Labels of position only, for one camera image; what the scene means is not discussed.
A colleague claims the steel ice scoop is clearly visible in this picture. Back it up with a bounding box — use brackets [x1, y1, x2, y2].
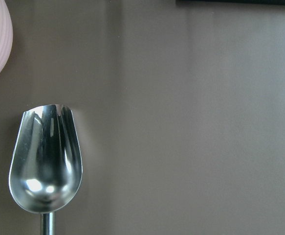
[8, 104, 83, 235]

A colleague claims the black tray edge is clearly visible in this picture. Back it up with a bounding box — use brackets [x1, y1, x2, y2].
[175, 0, 285, 6]

